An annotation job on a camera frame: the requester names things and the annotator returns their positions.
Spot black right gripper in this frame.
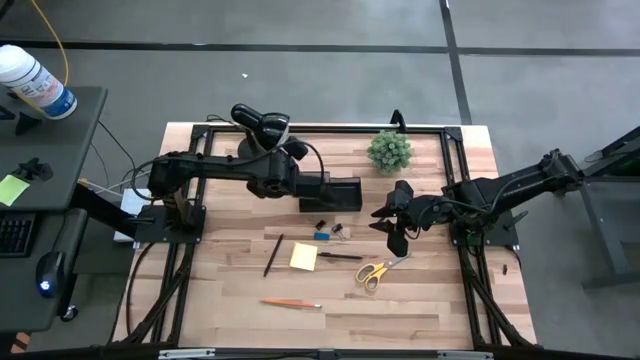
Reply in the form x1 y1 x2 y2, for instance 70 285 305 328
368 178 447 259

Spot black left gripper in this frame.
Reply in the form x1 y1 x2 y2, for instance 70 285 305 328
248 138 327 202

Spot yellow handled scissors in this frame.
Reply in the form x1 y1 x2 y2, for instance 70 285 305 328
354 251 413 294

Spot black pen with clip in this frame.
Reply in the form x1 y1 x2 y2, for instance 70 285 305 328
316 251 365 262

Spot yellow sticky note pad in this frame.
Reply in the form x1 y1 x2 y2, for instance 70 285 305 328
288 241 320 273

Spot dark grey matte pen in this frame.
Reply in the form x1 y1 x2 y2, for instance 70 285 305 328
262 232 286 279

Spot orange pencil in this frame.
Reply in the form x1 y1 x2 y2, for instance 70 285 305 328
259 297 324 310

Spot black mesh desk organizer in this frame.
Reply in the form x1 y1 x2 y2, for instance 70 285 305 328
298 175 363 214

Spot black desk lamp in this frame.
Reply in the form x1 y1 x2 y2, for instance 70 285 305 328
230 102 293 162

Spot green plant in patterned pot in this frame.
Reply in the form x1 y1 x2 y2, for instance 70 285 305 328
366 129 415 177

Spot white power box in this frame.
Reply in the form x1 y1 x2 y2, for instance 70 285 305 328
113 187 152 244

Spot black equipment stand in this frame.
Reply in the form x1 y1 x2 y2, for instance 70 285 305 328
578 124 640 291

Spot black side desk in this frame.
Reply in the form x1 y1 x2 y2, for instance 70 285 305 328
0 85 109 335

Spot black computer mouse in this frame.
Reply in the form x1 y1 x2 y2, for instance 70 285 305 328
35 249 67 300

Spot black plastic clip part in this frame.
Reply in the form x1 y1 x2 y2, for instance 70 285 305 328
11 156 55 183

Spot white wipes canister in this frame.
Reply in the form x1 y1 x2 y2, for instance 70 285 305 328
0 43 79 122

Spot green sticky note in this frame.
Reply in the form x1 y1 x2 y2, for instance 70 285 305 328
0 173 32 208

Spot black keyboard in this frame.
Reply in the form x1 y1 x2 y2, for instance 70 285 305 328
0 213 38 259

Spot black aluminium table frame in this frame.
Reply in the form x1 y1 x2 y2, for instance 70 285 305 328
110 122 540 360

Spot black clamp mount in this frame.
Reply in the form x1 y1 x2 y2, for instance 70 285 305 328
389 108 409 134

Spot silver metal bracket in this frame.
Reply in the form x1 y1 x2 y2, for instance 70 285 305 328
436 350 494 360
158 348 217 360

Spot black floor cable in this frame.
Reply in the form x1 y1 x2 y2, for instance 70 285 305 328
94 119 139 174

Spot yellow hanging cable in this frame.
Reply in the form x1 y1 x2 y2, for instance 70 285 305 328
28 0 72 89

